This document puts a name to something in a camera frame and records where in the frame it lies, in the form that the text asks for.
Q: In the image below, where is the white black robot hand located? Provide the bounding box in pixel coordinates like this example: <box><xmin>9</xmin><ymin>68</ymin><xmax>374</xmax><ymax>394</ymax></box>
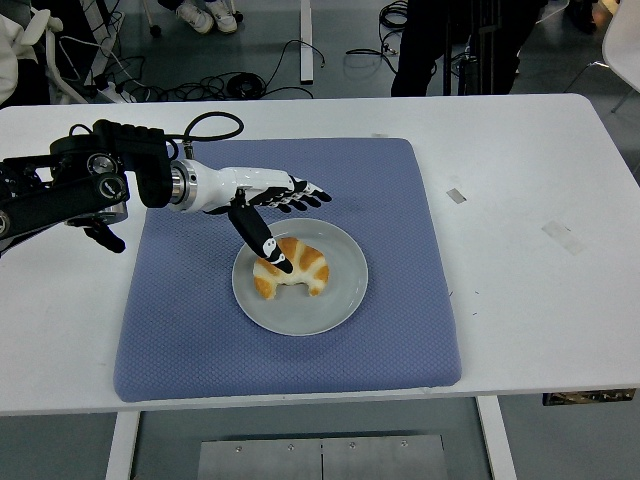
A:
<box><xmin>189</xmin><ymin>158</ymin><xmax>334</xmax><ymax>275</ymax></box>

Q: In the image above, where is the croissant bread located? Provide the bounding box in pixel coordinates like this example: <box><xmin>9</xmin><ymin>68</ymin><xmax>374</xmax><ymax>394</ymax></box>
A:
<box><xmin>253</xmin><ymin>236</ymin><xmax>331</xmax><ymax>300</ymax></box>

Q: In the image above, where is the blue quilted mat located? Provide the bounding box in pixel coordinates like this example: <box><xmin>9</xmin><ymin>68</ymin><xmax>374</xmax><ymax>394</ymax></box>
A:
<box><xmin>113</xmin><ymin>137</ymin><xmax>464</xmax><ymax>404</ymax></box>

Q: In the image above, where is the grey round plate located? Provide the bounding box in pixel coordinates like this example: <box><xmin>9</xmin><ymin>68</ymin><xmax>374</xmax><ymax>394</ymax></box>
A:
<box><xmin>231</xmin><ymin>217</ymin><xmax>370</xmax><ymax>337</ymax></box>

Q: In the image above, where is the white background desk leg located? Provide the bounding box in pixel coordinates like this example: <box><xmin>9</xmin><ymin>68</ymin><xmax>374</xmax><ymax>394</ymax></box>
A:
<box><xmin>299</xmin><ymin>0</ymin><xmax>315</xmax><ymax>84</ymax></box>

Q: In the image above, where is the person's white shoe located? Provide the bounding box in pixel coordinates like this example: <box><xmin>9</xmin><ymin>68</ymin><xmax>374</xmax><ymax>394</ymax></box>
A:
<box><xmin>175</xmin><ymin>0</ymin><xmax>215</xmax><ymax>35</ymax></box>
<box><xmin>207</xmin><ymin>0</ymin><xmax>239</xmax><ymax>35</ymax></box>

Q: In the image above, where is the chair leg with black caster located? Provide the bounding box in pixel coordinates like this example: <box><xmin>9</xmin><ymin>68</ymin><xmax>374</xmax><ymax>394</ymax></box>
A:
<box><xmin>141</xmin><ymin>0</ymin><xmax>164</xmax><ymax>39</ymax></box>

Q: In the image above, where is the white office chair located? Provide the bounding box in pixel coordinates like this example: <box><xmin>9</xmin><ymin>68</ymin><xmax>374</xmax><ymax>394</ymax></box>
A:
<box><xmin>17</xmin><ymin>7</ymin><xmax>91</xmax><ymax>106</ymax></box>

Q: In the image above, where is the standing person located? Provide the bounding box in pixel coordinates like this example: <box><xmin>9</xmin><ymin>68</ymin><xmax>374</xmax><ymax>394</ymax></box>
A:
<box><xmin>390</xmin><ymin>0</ymin><xmax>549</xmax><ymax>99</ymax></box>

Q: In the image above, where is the seated person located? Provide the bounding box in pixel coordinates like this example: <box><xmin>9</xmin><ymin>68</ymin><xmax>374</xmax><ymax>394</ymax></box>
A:
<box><xmin>0</xmin><ymin>12</ymin><xmax>24</xmax><ymax>107</ymax></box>

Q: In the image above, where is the white table leg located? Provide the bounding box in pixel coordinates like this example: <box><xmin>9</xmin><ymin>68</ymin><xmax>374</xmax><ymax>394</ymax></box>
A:
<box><xmin>474</xmin><ymin>397</ymin><xmax>519</xmax><ymax>480</ymax></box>
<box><xmin>103</xmin><ymin>410</ymin><xmax>141</xmax><ymax>480</ymax></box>

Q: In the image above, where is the large clear tape piece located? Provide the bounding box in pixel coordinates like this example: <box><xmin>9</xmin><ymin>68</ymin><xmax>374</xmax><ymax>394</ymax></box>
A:
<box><xmin>541</xmin><ymin>220</ymin><xmax>585</xmax><ymax>256</ymax></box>

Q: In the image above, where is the table height control panel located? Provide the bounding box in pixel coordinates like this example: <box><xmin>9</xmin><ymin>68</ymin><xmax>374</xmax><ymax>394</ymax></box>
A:
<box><xmin>543</xmin><ymin>388</ymin><xmax>637</xmax><ymax>407</ymax></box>

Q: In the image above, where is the white shell chair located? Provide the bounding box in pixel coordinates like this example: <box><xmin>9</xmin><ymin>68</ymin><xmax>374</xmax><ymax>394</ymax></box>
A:
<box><xmin>564</xmin><ymin>7</ymin><xmax>640</xmax><ymax>116</ymax></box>

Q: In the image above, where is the small black cable coil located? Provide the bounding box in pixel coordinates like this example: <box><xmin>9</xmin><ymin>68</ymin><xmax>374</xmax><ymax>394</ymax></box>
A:
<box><xmin>226</xmin><ymin>72</ymin><xmax>269</xmax><ymax>99</ymax></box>

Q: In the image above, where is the black cable with plug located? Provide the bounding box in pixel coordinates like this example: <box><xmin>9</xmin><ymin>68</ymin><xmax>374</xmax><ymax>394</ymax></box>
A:
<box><xmin>259</xmin><ymin>38</ymin><xmax>327</xmax><ymax>99</ymax></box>

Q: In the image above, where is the large black cable coil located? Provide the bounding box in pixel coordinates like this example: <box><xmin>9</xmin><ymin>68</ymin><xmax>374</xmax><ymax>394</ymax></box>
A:
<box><xmin>345</xmin><ymin>0</ymin><xmax>409</xmax><ymax>69</ymax></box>

